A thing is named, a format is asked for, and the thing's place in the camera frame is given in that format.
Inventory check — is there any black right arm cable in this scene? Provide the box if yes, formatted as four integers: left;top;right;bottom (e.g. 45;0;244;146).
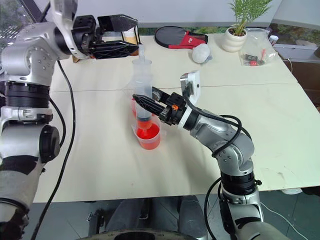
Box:
183;91;245;240

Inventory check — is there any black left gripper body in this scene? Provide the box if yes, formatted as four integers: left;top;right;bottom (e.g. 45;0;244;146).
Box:
71;15;104;60

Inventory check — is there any white flat object under table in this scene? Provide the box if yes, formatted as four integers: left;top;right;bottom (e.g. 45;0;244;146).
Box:
281;187;303;195

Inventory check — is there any white crumpled plastic bag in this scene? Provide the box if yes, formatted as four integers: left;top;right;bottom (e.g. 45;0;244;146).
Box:
191;43;214;65

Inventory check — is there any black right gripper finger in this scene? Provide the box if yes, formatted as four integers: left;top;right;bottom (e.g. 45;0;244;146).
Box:
132;94;166;117
151;86;174;104

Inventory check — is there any green palm plant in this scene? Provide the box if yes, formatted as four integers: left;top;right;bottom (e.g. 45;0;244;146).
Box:
227;0;274;36

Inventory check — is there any grey metal bracket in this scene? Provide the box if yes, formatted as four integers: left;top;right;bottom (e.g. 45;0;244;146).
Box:
86;211;105;234

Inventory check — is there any red and black paddle case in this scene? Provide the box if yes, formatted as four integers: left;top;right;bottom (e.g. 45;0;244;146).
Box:
168;30;209;50

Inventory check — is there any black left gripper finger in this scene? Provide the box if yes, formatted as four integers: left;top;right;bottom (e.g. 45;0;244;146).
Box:
97;14;139;34
91;40;140;61

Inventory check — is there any clear cup with yellow liquid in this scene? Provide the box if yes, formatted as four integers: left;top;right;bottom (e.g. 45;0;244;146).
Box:
121;26;141;46

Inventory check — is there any dark brown cabinet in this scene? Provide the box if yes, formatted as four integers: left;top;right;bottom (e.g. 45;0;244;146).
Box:
273;43;320;113

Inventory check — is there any clear plastic measuring cup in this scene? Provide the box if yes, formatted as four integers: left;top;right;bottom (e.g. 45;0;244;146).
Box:
129;96;140;120

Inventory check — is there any clear bag with small parts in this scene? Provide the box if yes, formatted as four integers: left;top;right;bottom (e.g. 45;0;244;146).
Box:
238;27;280;68

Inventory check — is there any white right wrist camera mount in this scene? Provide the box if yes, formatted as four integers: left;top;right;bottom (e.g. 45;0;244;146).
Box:
179;70;202;131

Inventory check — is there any white ribbed plant pot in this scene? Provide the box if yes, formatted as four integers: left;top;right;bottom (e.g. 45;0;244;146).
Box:
221;25;249;53

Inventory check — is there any black round rim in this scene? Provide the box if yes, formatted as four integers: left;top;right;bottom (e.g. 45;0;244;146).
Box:
87;228;201;240

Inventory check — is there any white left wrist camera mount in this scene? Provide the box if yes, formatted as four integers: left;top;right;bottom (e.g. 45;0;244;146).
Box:
49;0;88;60

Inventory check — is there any clear cup with red liquid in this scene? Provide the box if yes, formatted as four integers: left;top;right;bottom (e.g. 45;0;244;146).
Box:
130;119;164;151

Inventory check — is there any large clear plastic syringe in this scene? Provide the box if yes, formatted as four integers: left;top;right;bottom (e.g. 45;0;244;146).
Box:
131;44;154;137

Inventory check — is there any white cable on floor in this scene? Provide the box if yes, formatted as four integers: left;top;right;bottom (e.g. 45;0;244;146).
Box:
259;200;301;235

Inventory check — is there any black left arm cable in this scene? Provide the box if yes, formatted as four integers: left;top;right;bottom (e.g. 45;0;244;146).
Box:
29;59;77;240

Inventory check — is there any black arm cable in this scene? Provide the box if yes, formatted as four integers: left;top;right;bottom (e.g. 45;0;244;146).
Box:
183;91;245;240
29;59;77;240

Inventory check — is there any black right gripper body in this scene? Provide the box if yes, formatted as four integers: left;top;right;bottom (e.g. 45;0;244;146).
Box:
159;91;189;127

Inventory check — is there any black round paddle cover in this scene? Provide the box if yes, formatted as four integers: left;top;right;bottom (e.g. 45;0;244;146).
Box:
154;25;188;47

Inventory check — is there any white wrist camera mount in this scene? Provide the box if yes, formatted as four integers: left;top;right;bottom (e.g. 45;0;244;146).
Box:
49;0;88;60
179;70;202;131

